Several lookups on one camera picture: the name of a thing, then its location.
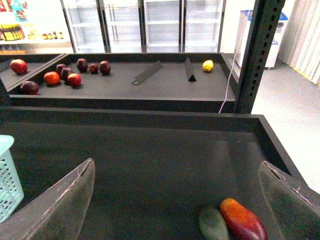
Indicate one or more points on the small dark red fruit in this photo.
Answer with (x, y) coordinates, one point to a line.
(93, 68)

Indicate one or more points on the red apple on shelf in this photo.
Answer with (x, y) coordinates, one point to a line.
(74, 80)

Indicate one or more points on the orange red round fruit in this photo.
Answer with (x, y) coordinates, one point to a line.
(51, 78)

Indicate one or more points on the dark purple fruit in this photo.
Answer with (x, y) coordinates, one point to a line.
(65, 72)
(29, 88)
(60, 67)

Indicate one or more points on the glass door refrigerator row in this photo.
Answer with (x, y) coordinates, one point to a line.
(144, 26)

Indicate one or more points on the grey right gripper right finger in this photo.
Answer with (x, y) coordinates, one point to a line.
(295, 207)

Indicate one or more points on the dark purple fruit behind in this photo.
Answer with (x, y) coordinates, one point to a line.
(60, 67)

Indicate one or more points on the white chest freezer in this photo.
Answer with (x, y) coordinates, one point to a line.
(245, 19)

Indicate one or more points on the light blue plastic basket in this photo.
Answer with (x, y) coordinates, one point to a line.
(11, 192)

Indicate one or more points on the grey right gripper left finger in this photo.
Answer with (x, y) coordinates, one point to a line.
(56, 214)

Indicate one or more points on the dark red plum right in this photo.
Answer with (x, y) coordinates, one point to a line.
(104, 67)

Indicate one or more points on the dark purple fruit front left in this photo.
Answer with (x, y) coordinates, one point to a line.
(29, 88)

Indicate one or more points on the grey folded divider left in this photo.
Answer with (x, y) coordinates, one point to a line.
(144, 75)

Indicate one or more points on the green mango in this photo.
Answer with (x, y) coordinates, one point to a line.
(212, 225)

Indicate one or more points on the black perforated shelf post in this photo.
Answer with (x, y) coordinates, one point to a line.
(265, 18)

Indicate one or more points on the red apple far left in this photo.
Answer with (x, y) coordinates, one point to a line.
(19, 66)

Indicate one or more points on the orange red mango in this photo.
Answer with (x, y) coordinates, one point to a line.
(241, 222)

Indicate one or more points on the dark plum fruit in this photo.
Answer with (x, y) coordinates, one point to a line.
(82, 65)

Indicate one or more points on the white grocery shelf with bottles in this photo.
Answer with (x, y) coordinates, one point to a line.
(34, 27)

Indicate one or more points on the black folded divider right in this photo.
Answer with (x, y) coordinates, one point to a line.
(189, 71)

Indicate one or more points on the yellow lemon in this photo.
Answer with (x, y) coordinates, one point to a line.
(208, 66)

